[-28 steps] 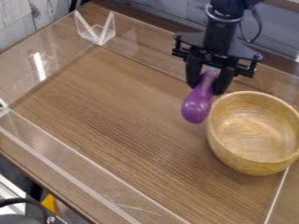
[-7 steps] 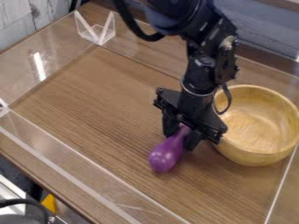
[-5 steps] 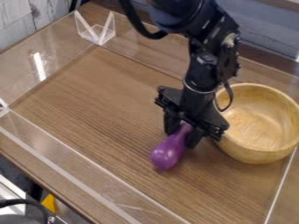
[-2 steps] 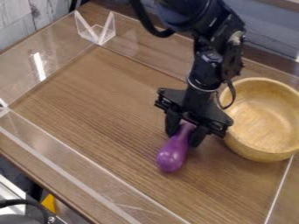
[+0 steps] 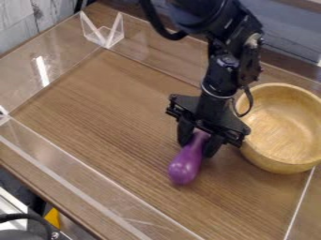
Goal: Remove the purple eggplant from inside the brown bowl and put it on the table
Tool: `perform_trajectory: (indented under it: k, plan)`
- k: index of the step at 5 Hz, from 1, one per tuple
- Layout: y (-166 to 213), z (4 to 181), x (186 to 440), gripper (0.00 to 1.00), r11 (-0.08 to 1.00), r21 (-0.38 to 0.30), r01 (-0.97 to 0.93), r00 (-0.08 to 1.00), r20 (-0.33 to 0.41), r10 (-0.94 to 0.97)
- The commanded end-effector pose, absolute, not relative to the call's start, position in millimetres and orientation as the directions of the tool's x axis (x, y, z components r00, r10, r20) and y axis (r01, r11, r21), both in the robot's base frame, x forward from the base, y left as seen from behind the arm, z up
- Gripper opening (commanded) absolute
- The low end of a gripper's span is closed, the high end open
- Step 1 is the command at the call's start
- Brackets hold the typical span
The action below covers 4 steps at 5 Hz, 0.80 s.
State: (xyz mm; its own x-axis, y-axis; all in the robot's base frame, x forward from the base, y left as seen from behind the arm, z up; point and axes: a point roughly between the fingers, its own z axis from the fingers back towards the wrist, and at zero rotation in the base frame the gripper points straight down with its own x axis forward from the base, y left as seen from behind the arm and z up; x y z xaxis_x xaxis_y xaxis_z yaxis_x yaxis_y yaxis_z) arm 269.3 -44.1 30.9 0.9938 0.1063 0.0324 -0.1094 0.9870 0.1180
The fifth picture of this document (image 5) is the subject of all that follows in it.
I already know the purple toy eggplant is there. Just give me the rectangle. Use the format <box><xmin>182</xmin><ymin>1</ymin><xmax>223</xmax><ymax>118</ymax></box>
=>
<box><xmin>168</xmin><ymin>131</ymin><xmax>210</xmax><ymax>185</ymax></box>

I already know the brown wooden bowl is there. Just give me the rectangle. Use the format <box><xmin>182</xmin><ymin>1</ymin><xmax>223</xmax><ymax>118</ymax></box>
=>
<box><xmin>241</xmin><ymin>82</ymin><xmax>321</xmax><ymax>174</ymax></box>

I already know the clear acrylic enclosure wall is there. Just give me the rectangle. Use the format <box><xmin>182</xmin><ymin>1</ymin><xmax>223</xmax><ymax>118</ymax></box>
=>
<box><xmin>0</xmin><ymin>7</ymin><xmax>321</xmax><ymax>240</ymax></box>

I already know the clear acrylic corner bracket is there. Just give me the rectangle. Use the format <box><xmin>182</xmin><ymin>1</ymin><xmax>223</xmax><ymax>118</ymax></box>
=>
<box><xmin>79</xmin><ymin>12</ymin><xmax>124</xmax><ymax>50</ymax></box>

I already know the black cable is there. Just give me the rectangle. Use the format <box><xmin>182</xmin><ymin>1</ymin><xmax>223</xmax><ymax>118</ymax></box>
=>
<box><xmin>0</xmin><ymin>213</ymin><xmax>51</xmax><ymax>240</ymax></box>

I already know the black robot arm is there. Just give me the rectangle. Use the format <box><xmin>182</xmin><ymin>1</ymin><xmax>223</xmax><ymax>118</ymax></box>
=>
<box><xmin>139</xmin><ymin>0</ymin><xmax>263</xmax><ymax>158</ymax></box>

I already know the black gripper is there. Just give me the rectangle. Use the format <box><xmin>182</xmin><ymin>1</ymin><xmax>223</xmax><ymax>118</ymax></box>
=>
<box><xmin>166</xmin><ymin>94</ymin><xmax>251</xmax><ymax>158</ymax></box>

